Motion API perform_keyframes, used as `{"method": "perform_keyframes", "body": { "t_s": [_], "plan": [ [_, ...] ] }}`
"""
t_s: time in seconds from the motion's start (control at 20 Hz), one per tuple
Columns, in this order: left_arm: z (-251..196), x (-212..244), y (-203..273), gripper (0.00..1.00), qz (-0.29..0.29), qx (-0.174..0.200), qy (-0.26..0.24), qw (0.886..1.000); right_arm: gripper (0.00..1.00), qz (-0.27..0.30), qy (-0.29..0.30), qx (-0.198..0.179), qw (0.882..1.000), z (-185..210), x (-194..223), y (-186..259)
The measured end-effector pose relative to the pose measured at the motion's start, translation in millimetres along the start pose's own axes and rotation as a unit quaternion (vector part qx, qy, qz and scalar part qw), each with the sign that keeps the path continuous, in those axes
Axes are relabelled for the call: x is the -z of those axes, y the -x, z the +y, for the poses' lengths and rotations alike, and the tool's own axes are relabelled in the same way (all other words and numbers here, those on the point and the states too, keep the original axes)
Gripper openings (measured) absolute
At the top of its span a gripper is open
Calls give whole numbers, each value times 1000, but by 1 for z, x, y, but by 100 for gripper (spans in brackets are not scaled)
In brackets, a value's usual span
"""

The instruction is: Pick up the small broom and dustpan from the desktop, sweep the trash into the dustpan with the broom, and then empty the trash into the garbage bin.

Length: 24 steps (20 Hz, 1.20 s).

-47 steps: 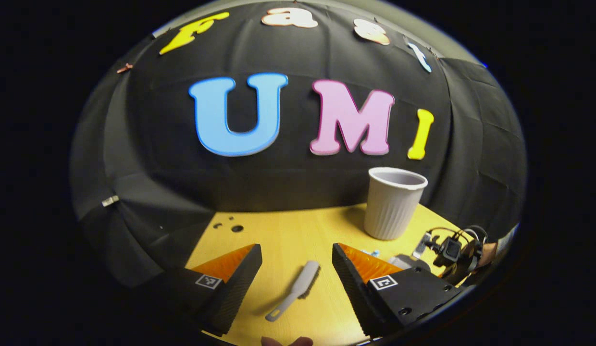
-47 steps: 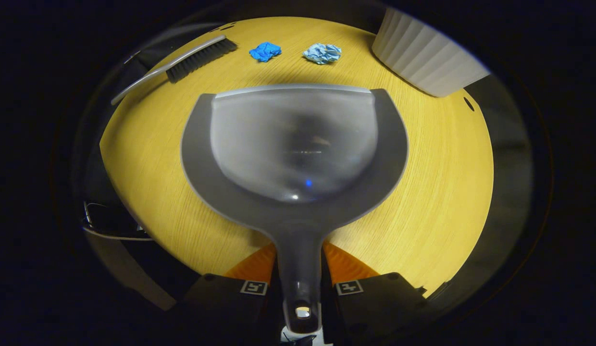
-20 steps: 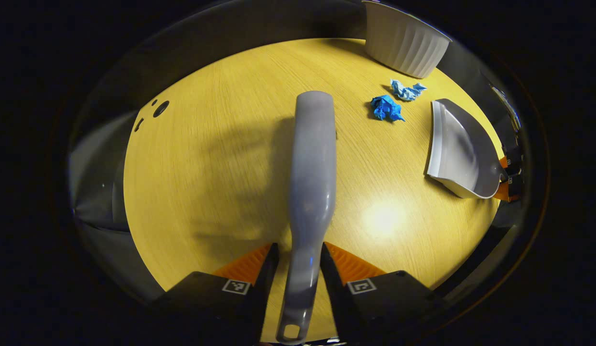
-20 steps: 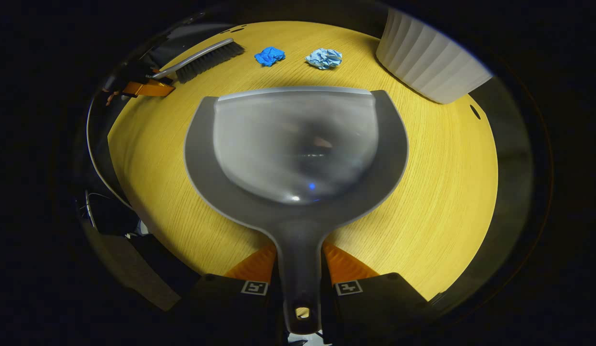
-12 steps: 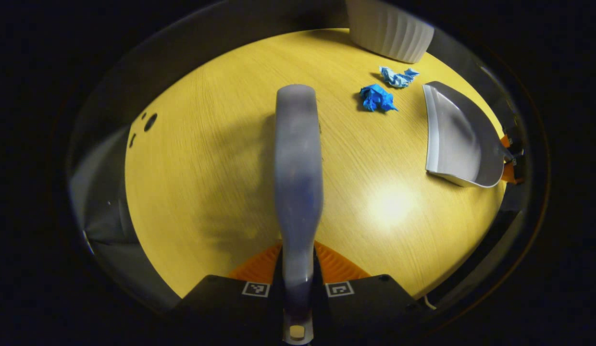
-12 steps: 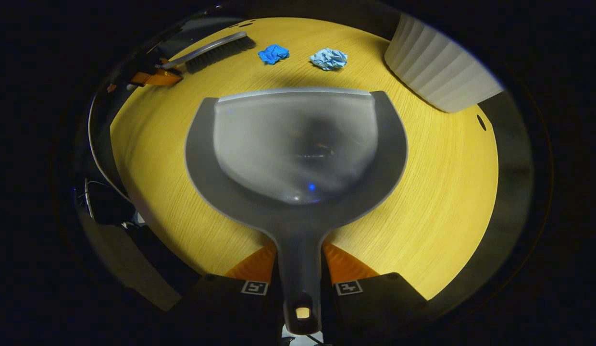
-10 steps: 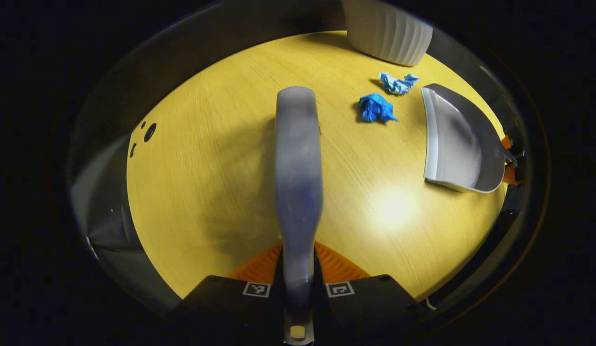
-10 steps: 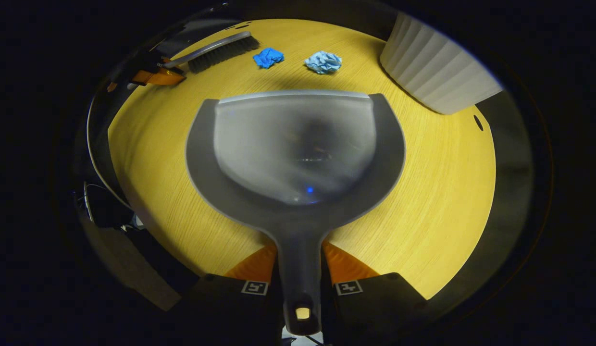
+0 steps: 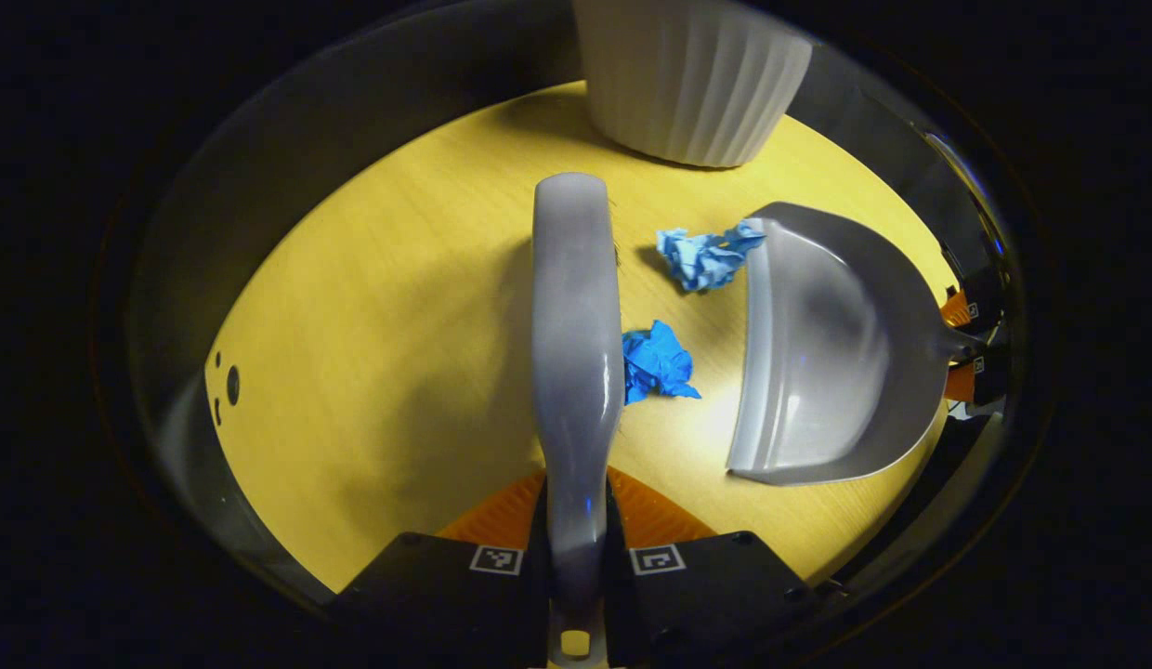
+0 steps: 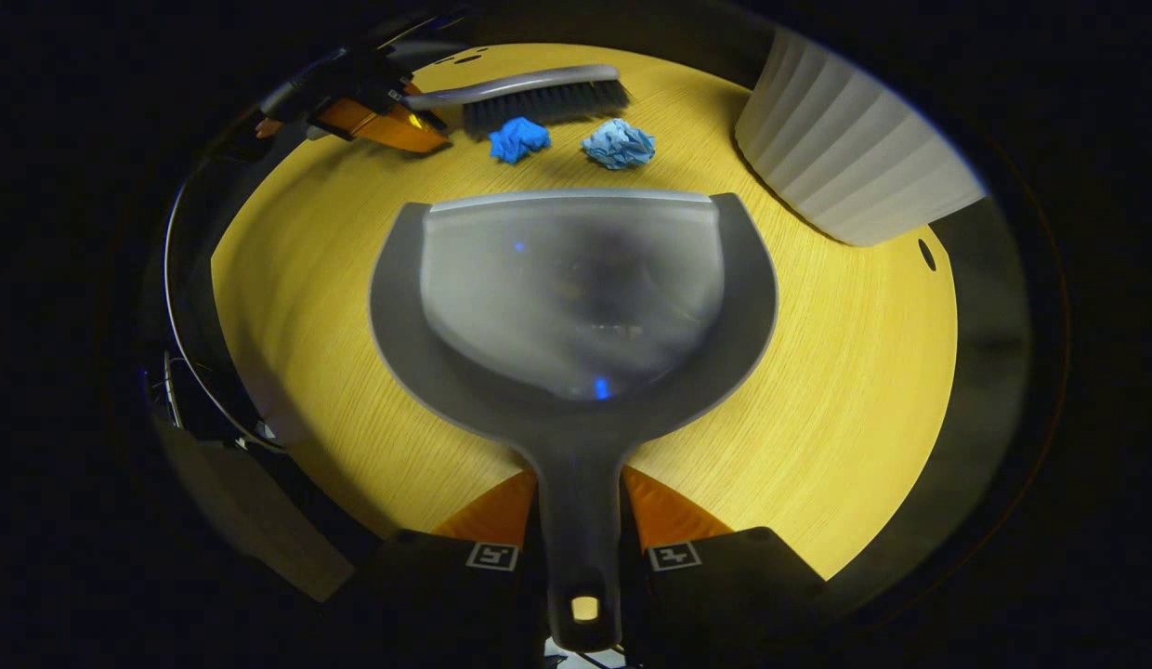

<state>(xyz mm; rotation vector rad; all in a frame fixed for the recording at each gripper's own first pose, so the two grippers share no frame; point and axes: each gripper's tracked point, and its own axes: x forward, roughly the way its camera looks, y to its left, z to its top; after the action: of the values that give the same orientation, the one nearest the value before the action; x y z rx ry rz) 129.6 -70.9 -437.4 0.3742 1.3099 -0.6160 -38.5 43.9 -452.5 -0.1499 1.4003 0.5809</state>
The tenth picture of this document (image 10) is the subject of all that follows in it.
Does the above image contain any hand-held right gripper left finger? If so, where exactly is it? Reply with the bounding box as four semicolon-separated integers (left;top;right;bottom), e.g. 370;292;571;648
339;469;550;666

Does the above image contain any grey dustpan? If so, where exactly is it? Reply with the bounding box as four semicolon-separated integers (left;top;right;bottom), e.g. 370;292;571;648
368;190;780;653

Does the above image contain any yellow wooden desktop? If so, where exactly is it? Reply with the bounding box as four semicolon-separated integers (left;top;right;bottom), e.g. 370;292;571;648
210;42;959;582

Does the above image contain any white ribbed garbage bin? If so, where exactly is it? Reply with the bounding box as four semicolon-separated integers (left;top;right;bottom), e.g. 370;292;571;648
734;26;988;248

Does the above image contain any small grey broom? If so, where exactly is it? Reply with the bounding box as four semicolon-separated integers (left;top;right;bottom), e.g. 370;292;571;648
402;64;632;137

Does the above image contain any light blue paper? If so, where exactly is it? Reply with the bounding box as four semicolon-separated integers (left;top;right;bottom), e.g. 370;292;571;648
581;118;657;171

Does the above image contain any dark blue paper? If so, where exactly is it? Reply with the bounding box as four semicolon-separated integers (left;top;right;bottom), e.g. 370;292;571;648
489;116;552;165

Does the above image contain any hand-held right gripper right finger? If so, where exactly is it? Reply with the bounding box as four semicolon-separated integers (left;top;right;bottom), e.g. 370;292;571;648
620;466;829;663

